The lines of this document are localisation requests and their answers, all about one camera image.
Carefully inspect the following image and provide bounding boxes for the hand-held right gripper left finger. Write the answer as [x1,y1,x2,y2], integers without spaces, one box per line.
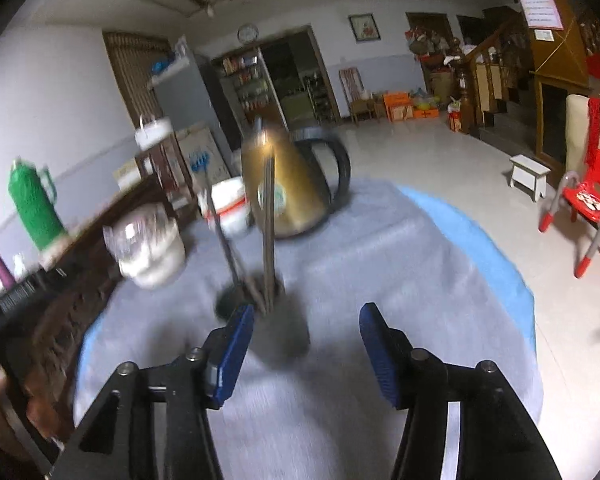
[50,304,256,480]

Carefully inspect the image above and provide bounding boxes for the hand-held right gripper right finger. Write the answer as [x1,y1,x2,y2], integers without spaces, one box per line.
[359,302,563,480]

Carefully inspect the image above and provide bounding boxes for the grey metal utensil holder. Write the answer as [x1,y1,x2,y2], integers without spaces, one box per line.
[215,275,312,362]

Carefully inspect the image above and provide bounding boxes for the group of dark metal chopsticks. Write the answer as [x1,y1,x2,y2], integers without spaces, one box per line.
[200,117,287,317]

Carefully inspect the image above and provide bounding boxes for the dark carved wooden chair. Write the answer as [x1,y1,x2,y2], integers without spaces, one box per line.
[0,175,206,443]

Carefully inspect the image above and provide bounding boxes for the grey cloth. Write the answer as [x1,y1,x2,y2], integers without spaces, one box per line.
[74,176,544,480]

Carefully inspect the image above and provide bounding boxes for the green thermos jug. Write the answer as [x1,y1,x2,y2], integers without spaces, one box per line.
[8,158,69,253]

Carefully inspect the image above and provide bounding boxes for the red and white bowl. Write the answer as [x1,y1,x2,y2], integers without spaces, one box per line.
[202,197,251,222]

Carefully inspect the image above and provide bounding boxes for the blue cloth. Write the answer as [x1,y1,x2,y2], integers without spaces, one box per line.
[72,184,539,428]

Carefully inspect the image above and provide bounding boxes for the plain white bowl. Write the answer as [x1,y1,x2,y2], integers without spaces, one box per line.
[210,176,247,202]

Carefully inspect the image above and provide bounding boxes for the golden electric kettle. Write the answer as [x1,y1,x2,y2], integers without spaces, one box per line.
[240,124,352,240]

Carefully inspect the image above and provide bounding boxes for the cardboard box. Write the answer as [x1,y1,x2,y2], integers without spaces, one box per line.
[176,126,232,187]

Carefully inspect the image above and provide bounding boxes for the small white stool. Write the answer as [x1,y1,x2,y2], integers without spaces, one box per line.
[508,154,552,204]

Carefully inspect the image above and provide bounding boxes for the red carton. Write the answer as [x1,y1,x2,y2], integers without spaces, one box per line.
[447,101,467,133]

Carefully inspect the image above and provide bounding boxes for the orange boxes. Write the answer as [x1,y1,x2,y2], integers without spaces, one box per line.
[382,90,440,122]

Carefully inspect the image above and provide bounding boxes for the grey refrigerator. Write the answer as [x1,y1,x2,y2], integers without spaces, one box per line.
[151,51,232,162]

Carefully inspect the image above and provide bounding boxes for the shelf with goods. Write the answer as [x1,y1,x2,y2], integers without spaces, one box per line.
[222,52,272,117]

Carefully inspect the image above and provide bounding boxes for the red plastic chair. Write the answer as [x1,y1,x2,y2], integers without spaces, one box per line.
[538,147,600,280]

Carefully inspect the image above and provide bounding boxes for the wooden stair railing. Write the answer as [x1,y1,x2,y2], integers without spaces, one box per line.
[454,10,532,132]

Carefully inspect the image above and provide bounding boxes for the wooden cabinet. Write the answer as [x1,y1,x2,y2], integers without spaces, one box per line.
[404,12,457,107]

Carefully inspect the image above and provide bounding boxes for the white bucket with handle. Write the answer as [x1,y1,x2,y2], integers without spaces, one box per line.
[133,115,175,151]

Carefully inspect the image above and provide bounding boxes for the framed wall picture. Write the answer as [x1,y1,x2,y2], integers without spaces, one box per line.
[348,13,382,44]

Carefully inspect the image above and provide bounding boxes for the pink wall poster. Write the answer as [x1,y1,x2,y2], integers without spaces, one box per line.
[517,0,565,31]

